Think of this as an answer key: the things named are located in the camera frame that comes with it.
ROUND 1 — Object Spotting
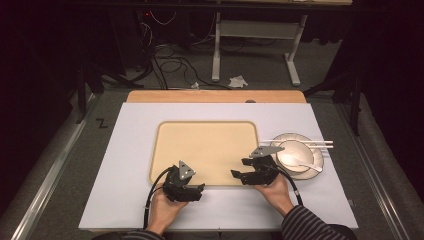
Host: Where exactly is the black metal stand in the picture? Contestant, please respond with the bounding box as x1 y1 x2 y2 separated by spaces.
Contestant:
74 62 105 125
302 66 365 137

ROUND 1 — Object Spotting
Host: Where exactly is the person's right hand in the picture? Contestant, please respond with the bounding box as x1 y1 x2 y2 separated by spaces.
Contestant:
254 173 296 218

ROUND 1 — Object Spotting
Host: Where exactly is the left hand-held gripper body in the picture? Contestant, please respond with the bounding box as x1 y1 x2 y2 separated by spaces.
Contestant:
162 160 197 202

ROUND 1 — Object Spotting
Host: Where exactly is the metal floor rail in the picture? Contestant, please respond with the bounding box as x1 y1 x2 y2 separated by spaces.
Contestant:
335 102 424 240
9 93 98 240

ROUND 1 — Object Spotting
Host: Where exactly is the beige plastic tray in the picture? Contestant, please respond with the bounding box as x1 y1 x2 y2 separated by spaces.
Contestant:
148 120 261 187

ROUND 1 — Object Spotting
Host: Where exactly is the white round plate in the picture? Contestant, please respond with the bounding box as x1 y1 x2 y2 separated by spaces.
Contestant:
269 132 325 181

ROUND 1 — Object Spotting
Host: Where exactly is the wooden table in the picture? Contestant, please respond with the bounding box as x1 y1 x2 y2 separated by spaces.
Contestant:
126 89 307 104

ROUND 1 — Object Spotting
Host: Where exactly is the white metal desk frame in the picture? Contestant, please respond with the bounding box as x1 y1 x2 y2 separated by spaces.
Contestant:
211 11 310 87

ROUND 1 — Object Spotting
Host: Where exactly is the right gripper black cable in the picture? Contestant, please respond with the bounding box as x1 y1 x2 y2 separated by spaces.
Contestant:
266 164 304 206

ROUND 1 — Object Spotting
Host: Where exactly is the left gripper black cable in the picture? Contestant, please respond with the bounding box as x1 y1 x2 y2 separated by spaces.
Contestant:
142 165 175 231

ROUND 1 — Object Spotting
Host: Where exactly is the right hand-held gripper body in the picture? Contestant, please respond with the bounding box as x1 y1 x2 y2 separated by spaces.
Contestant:
243 145 288 186

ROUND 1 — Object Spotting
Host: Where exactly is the bundle of floor cables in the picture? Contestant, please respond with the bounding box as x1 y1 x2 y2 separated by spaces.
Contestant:
134 9 234 91

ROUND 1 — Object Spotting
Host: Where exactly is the large crumpled white paper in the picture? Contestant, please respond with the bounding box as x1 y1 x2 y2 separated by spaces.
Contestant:
227 75 250 89

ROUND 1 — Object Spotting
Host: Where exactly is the white bowl with brown rim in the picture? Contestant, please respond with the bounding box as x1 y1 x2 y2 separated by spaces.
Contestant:
275 139 315 174

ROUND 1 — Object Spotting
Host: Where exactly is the white board table cover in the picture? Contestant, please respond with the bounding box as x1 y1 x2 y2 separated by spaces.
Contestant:
78 102 360 232

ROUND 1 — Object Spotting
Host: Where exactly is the white chopstick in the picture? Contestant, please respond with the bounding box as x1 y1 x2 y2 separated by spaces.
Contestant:
260 139 334 145
266 143 335 150

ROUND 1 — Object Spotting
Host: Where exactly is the white ceramic spoon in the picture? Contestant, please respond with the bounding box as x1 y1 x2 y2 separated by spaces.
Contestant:
283 155 324 173

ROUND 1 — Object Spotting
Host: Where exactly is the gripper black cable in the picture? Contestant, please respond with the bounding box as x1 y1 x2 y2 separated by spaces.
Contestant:
266 164 304 206
142 165 175 231

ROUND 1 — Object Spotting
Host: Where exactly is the person's left hand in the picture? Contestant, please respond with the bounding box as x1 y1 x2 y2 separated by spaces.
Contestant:
146 192 189 234

